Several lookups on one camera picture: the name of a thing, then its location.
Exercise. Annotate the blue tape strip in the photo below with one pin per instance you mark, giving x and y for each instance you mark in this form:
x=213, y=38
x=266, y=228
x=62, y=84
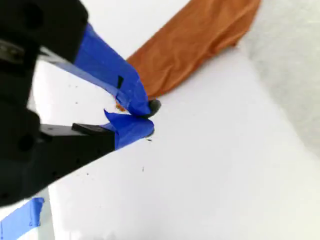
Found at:
x=22, y=217

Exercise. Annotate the grey and brown t-shirt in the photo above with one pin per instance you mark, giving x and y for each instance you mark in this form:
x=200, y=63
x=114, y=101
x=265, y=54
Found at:
x=195, y=37

